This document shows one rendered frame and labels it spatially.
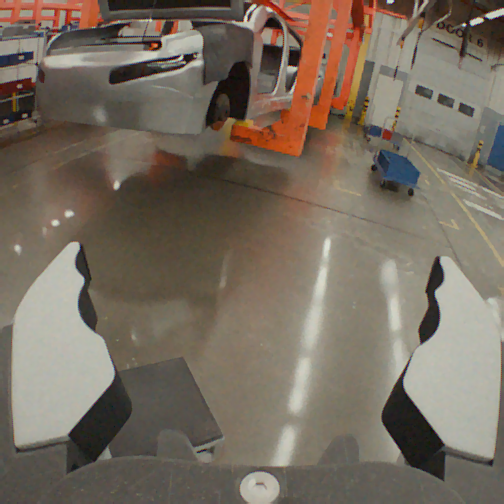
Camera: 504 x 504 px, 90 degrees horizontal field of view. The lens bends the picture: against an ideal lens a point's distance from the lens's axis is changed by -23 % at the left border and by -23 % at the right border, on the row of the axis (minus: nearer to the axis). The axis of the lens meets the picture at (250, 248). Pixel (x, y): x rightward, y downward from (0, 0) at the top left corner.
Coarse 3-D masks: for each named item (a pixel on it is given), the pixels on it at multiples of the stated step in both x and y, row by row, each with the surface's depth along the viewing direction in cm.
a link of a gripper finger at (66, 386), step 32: (64, 256) 10; (32, 288) 8; (64, 288) 8; (32, 320) 7; (64, 320) 7; (96, 320) 9; (32, 352) 6; (64, 352) 6; (96, 352) 6; (32, 384) 5; (64, 384) 6; (96, 384) 6; (32, 416) 5; (64, 416) 5; (96, 416) 5; (128, 416) 7; (96, 448) 5
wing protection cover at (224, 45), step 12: (216, 24) 182; (228, 24) 191; (204, 36) 175; (216, 36) 180; (228, 36) 188; (240, 36) 202; (252, 36) 222; (204, 48) 179; (216, 48) 185; (228, 48) 193; (240, 48) 206; (252, 48) 227; (204, 60) 182; (216, 60) 190; (228, 60) 198; (240, 60) 211; (252, 60) 232; (216, 72) 194; (228, 72) 203; (204, 84) 191
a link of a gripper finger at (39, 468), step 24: (0, 336) 6; (0, 360) 6; (0, 384) 5; (0, 408) 5; (0, 432) 4; (0, 456) 4; (24, 456) 4; (48, 456) 4; (72, 456) 5; (0, 480) 3; (24, 480) 4; (48, 480) 4
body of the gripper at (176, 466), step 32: (160, 448) 5; (192, 448) 5; (352, 448) 5; (64, 480) 4; (96, 480) 4; (128, 480) 4; (160, 480) 4; (192, 480) 4; (224, 480) 4; (256, 480) 4; (288, 480) 4; (320, 480) 4; (352, 480) 4; (384, 480) 4; (416, 480) 4
